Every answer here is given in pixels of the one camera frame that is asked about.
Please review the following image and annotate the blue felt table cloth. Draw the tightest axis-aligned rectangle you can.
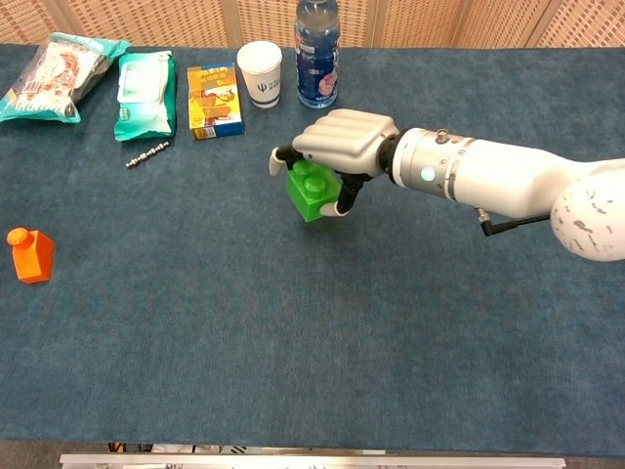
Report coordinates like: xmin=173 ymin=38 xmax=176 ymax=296
xmin=0 ymin=43 xmax=625 ymax=458

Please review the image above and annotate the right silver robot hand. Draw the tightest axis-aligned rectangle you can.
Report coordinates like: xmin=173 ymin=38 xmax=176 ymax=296
xmin=269 ymin=108 xmax=400 ymax=217

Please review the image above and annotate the aluminium profile rail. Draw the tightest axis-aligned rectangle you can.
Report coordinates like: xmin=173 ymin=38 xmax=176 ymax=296
xmin=59 ymin=452 xmax=567 ymax=469

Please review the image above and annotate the blue drink bottle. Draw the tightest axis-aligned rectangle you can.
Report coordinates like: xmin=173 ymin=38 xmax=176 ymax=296
xmin=293 ymin=0 xmax=341 ymax=109

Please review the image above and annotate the white paper cup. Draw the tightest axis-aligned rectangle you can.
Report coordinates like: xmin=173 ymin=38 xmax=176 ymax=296
xmin=236 ymin=40 xmax=284 ymax=109

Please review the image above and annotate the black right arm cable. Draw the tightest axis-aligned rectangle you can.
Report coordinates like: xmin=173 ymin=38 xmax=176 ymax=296
xmin=476 ymin=207 xmax=556 ymax=238

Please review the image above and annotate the orange toy block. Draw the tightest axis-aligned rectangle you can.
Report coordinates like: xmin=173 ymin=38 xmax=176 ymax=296
xmin=6 ymin=227 xmax=57 ymax=285

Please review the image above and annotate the yellow blue carton box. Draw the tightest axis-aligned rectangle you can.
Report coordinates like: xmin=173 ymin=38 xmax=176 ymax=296
xmin=187 ymin=63 xmax=245 ymax=142

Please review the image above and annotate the woven wicker folding screen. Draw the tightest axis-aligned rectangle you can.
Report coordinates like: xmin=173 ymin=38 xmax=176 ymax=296
xmin=0 ymin=0 xmax=625 ymax=49

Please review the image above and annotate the teal wet wipes pack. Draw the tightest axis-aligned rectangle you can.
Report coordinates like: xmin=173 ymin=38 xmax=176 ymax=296
xmin=112 ymin=50 xmax=178 ymax=143

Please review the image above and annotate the silver metal bead chain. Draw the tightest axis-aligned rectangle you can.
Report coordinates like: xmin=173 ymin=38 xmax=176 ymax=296
xmin=125 ymin=140 xmax=171 ymax=170

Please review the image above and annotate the white teal snack bag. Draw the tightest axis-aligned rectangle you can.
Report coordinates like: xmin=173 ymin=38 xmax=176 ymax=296
xmin=0 ymin=31 xmax=133 ymax=124

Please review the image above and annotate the green toy block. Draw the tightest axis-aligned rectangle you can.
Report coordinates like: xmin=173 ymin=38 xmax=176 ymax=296
xmin=284 ymin=159 xmax=343 ymax=224

